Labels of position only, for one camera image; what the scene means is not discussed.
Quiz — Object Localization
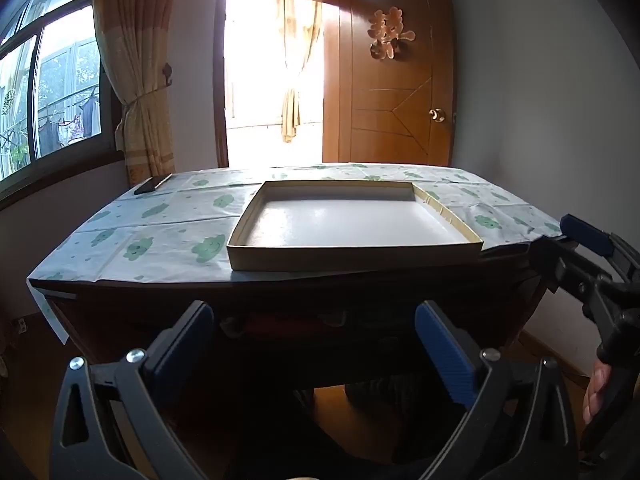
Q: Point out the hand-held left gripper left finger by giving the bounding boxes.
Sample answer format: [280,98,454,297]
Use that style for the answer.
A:
[50,300,216,480]

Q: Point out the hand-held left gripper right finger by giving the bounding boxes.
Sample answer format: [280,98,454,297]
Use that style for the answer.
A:
[414,300,583,480]

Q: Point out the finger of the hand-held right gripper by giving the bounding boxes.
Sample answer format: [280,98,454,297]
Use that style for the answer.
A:
[529,235,626,318]
[559,213,640,286]

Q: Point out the shallow cardboard box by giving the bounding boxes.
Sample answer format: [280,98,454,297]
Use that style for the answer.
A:
[226,180,484,273]

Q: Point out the person's right hand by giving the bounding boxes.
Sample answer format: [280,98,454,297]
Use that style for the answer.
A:
[582,361,614,427]

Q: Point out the dark wooden desk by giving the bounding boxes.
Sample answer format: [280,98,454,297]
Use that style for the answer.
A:
[30,240,551,396]

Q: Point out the green cloud print tablecloth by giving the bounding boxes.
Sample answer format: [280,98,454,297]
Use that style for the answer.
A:
[27,162,563,346]

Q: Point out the black phone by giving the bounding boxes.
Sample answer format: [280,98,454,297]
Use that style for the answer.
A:
[134,174,174,196]

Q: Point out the orange wooden door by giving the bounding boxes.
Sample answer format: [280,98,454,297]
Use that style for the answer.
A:
[322,0,457,167]

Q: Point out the hanging laundry outside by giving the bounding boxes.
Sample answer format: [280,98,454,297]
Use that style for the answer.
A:
[42,95,101,148]

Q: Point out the yellow balcony curtain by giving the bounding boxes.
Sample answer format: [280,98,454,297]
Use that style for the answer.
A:
[277,0,323,144]

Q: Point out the paper door decoration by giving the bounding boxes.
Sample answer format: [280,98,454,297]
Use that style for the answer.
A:
[369,7,417,61]

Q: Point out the beige window curtain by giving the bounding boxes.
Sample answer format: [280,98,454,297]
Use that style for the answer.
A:
[92,0,177,188]

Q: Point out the dark framed window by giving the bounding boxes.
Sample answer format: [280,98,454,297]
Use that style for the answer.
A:
[0,0,123,201]

